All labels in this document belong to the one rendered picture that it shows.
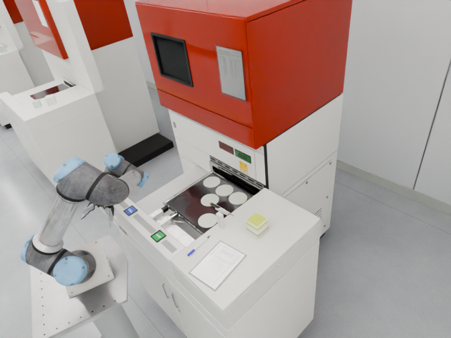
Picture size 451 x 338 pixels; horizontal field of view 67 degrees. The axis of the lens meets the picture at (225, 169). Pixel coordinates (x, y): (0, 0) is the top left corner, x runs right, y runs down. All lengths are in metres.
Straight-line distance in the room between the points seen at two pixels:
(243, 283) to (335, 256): 1.42
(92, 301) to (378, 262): 1.94
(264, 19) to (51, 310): 1.53
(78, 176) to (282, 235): 0.87
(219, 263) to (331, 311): 1.18
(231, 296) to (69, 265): 0.66
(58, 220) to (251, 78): 0.93
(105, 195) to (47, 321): 0.71
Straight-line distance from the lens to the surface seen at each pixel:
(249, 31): 1.38
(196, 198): 1.88
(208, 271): 1.46
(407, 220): 3.11
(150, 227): 1.72
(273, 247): 1.51
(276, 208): 1.67
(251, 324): 1.63
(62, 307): 1.79
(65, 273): 1.55
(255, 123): 1.54
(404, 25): 2.76
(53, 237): 1.50
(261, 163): 1.71
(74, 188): 1.31
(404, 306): 2.61
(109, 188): 1.28
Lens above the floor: 2.14
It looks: 37 degrees down
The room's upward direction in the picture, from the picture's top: 8 degrees counter-clockwise
